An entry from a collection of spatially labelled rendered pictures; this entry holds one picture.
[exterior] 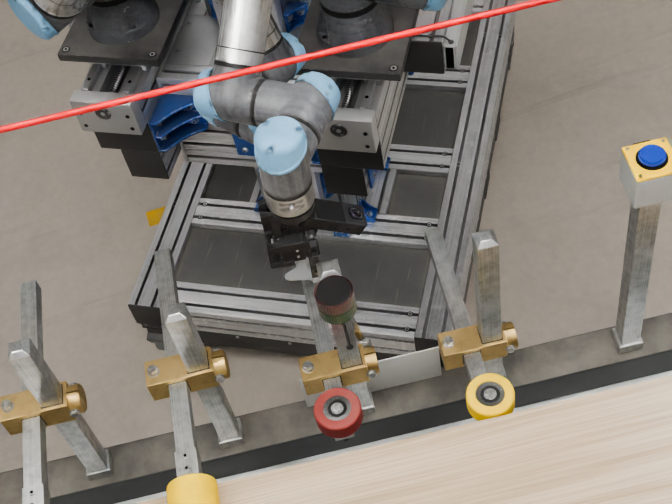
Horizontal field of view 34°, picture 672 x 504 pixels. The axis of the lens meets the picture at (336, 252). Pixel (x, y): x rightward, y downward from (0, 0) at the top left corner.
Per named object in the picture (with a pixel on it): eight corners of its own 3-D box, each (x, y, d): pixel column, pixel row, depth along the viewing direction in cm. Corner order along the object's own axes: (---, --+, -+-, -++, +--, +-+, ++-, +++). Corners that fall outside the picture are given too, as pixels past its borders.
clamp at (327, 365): (302, 372, 198) (297, 357, 194) (375, 354, 198) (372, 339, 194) (307, 399, 195) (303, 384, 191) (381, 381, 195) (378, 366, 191)
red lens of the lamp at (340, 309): (313, 288, 172) (311, 280, 170) (350, 279, 172) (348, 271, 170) (320, 319, 168) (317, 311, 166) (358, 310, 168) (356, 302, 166)
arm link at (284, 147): (315, 115, 159) (292, 158, 154) (322, 166, 168) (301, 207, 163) (265, 104, 161) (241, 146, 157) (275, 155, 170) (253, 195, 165)
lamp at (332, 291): (331, 352, 187) (312, 279, 170) (363, 344, 187) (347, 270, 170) (338, 381, 184) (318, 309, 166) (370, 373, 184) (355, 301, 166)
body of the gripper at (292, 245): (266, 236, 182) (255, 189, 172) (317, 226, 182) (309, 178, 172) (272, 273, 177) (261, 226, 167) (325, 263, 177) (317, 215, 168)
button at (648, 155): (633, 154, 167) (634, 146, 166) (659, 148, 167) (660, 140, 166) (643, 173, 165) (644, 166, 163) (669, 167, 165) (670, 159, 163)
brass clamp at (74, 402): (10, 407, 190) (-1, 393, 186) (86, 389, 191) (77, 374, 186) (10, 439, 187) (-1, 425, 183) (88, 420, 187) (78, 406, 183)
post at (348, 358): (353, 408, 210) (314, 260, 172) (370, 403, 210) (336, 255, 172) (356, 423, 208) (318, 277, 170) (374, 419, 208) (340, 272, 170)
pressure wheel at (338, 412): (319, 423, 194) (309, 391, 185) (363, 413, 194) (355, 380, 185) (327, 464, 189) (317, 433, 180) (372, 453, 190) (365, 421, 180)
